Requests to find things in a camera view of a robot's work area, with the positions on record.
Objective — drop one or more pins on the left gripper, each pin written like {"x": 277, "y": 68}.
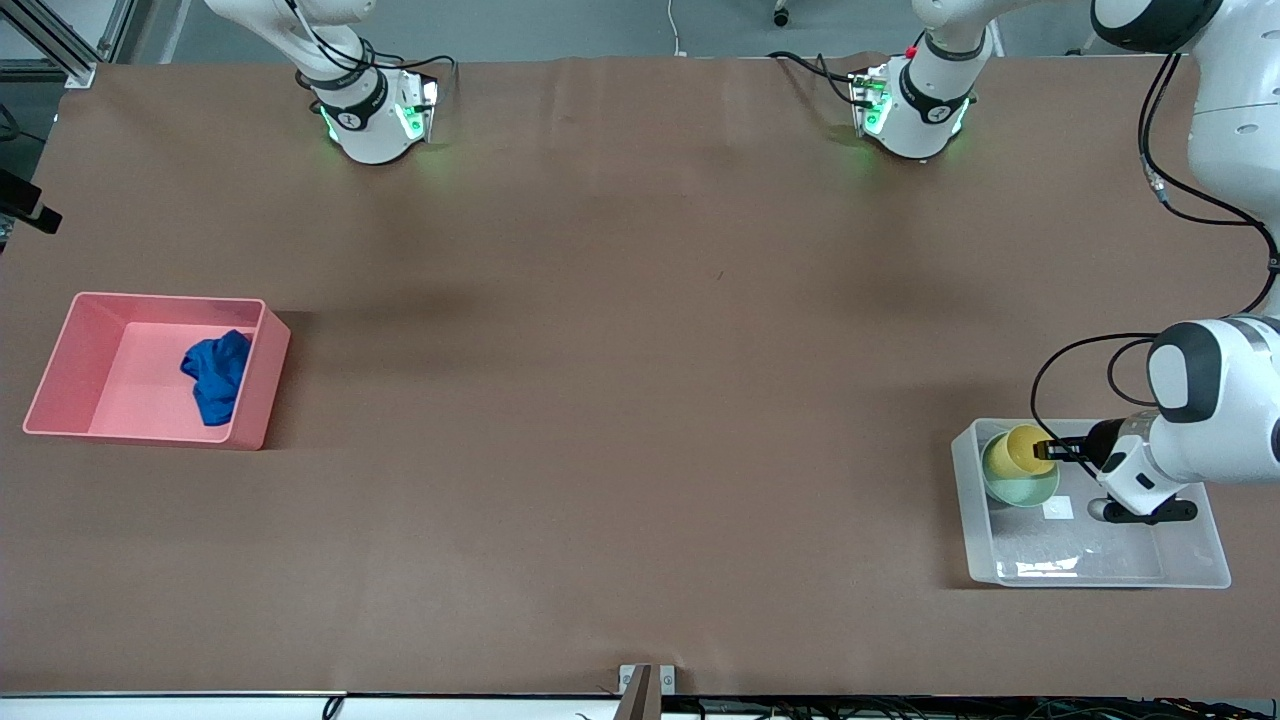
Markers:
{"x": 1098, "y": 441}

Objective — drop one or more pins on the yellow plastic cup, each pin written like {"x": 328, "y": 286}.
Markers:
{"x": 1015, "y": 455}

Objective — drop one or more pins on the mint green bowl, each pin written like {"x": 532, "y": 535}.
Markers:
{"x": 1030, "y": 492}

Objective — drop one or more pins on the blue cloth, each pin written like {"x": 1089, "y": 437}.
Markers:
{"x": 215, "y": 380}

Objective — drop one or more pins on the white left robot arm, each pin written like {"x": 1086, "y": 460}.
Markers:
{"x": 1240, "y": 100}

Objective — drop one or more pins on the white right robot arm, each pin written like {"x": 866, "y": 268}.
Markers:
{"x": 365, "y": 130}

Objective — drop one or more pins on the clear plastic box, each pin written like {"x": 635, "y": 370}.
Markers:
{"x": 1190, "y": 560}

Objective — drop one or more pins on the pink plastic box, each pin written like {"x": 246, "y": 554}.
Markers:
{"x": 130, "y": 380}

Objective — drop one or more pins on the white square label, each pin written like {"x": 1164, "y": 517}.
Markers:
{"x": 1058, "y": 509}

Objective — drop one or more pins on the brown paper table cover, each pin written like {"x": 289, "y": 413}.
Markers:
{"x": 600, "y": 300}

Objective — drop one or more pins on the black chair caster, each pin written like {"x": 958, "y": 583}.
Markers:
{"x": 781, "y": 17}

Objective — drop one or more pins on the aluminium frame post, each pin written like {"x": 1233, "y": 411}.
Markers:
{"x": 60, "y": 55}

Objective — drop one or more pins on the grey metal table bracket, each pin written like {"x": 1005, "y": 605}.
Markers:
{"x": 630, "y": 680}

